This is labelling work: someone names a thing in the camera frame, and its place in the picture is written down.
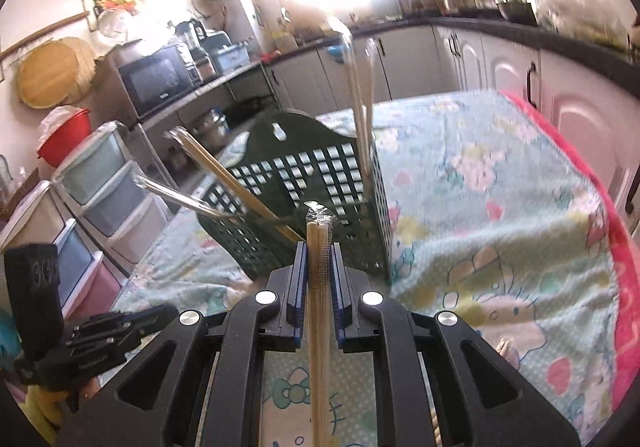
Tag wooden chopstick pair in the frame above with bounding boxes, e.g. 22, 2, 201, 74
305, 201, 333, 446

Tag chopsticks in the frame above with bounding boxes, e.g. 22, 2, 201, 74
496, 337, 511, 356
134, 173, 236, 220
165, 126, 304, 242
326, 16, 370, 175
363, 37, 378, 172

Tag dark green utensil basket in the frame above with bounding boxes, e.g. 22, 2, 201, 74
198, 111, 392, 281

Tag plastic drawer unit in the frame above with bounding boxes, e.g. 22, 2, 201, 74
1, 122, 170, 318

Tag stacked steel pots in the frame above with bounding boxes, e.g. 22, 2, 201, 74
191, 109, 230, 153

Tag pink blanket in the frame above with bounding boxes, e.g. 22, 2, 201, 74
499, 89, 640, 413

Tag red plastic basin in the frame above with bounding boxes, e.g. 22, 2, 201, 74
37, 106, 92, 167

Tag white lower cabinets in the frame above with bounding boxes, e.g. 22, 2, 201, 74
264, 23, 640, 228

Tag black microwave oven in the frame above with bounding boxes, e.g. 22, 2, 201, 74
106, 43, 202, 125

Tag round bamboo tray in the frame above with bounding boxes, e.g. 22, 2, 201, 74
16, 37, 96, 110

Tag black blender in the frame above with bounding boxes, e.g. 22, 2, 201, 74
175, 21, 208, 62

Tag fruit wall picture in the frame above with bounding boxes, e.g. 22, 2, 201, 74
81, 0, 146, 32

